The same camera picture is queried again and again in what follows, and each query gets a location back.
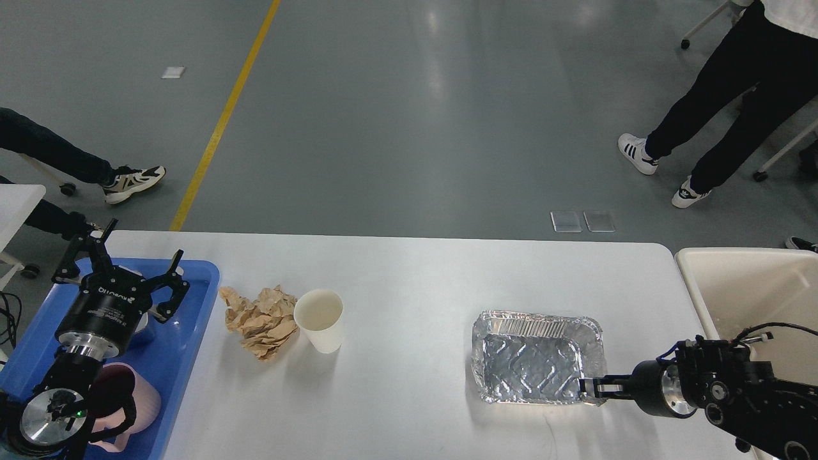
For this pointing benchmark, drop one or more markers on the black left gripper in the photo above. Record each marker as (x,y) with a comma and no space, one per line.
(103,318)

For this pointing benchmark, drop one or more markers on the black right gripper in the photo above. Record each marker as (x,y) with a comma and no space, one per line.
(655,387)

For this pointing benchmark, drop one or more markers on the stainless steel tray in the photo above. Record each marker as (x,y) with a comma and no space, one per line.
(144,332)

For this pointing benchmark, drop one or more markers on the aluminium foil tray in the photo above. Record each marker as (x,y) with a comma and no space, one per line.
(527,358)

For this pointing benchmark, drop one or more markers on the pink ribbed mug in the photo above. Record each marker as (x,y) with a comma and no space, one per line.
(144,402)

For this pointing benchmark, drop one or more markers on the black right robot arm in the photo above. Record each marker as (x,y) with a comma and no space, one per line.
(738,395)

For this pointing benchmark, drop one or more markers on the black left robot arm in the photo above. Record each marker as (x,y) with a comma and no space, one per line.
(58,419)

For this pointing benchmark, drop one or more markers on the blue plastic bin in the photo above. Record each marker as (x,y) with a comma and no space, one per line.
(165,361)

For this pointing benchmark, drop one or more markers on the crumpled brown paper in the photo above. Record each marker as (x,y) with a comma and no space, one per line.
(265,324)

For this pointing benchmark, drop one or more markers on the floor socket plate right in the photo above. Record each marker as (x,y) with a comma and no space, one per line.
(599,221)

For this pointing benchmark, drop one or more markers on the floor socket plate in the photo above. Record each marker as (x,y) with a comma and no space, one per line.
(599,221)
(565,221)

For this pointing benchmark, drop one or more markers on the floor socket plate left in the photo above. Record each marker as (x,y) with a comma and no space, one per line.
(565,221)

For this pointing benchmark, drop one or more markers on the person in beige sweater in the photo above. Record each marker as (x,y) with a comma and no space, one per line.
(22,135)

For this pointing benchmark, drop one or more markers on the beige plastic bin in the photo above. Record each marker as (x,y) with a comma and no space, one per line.
(736,288)

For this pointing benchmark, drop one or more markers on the white paper cup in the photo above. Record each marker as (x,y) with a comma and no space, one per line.
(319,313)

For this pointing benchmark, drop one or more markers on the white office chair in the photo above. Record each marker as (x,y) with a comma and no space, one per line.
(734,7)

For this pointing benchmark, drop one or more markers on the person in black trousers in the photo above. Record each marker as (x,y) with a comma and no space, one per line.
(772,50)

